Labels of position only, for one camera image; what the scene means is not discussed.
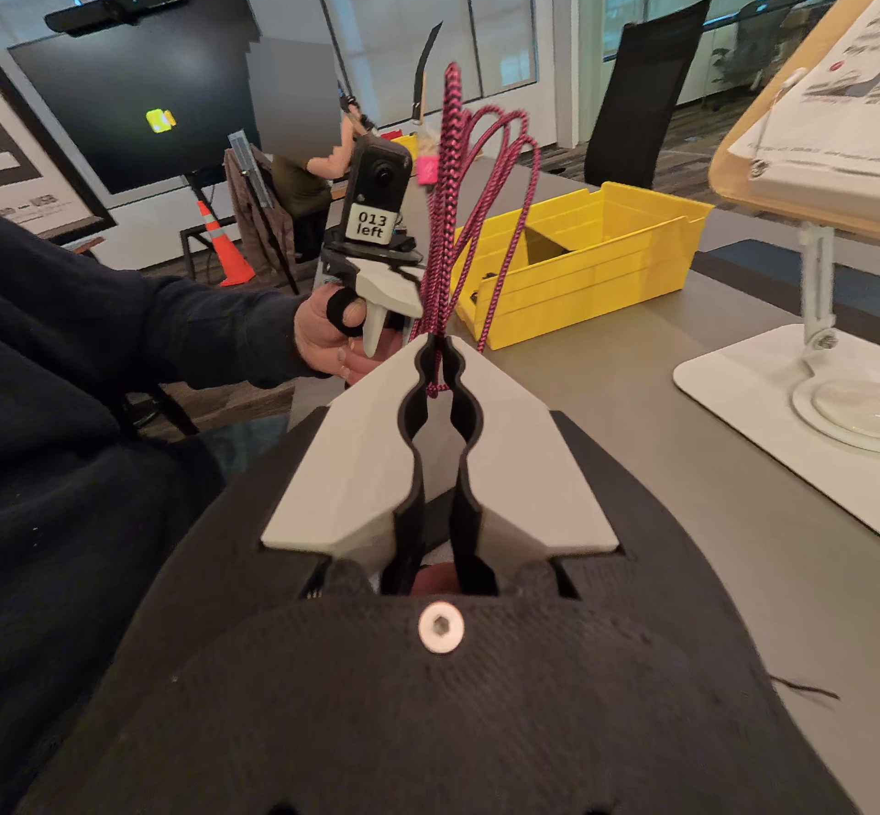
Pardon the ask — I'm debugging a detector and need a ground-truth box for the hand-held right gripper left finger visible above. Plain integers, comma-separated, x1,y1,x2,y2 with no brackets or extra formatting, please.
260,331,437,582

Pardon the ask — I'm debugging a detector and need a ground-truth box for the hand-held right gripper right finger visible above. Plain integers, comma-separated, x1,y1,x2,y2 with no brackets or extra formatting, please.
439,336,620,582

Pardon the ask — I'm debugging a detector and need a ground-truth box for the pink braided usb cable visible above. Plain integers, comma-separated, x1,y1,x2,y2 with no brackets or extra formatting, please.
411,62,543,398

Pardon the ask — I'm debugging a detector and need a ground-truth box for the yellow plastic bin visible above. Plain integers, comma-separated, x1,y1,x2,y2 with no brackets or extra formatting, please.
455,182,716,352

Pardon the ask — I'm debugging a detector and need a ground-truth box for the person's left forearm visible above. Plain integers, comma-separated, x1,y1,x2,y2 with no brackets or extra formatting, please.
103,258,325,391

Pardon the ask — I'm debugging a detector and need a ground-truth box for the person's left hand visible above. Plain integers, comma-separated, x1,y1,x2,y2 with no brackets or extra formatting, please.
293,282,405,387

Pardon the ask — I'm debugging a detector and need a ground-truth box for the brown jacket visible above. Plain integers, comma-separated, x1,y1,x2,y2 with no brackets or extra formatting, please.
223,131,300,295

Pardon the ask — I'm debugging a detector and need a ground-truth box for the black curved bar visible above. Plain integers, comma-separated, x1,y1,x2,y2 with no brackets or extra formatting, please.
406,21,444,125

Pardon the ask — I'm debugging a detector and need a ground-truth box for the orange traffic cone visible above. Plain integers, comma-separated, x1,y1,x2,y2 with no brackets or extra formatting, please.
198,202,255,288

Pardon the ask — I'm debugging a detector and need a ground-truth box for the black tv stand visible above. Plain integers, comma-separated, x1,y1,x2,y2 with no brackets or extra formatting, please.
180,169,228,283

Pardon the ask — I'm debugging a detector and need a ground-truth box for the black mesh office chair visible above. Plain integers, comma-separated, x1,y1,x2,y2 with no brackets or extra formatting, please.
584,0,712,190

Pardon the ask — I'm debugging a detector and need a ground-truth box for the black tv screen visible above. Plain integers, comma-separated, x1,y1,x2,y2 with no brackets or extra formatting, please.
7,0,264,197

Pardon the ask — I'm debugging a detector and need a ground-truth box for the black webcam bar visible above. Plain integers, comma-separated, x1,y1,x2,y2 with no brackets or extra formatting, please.
44,0,181,36

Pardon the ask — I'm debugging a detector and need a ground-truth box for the grey office chair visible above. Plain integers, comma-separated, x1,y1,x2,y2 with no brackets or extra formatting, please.
711,0,798,109

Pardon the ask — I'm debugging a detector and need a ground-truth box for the framed wall poster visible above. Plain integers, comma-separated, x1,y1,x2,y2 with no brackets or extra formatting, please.
0,69,118,245

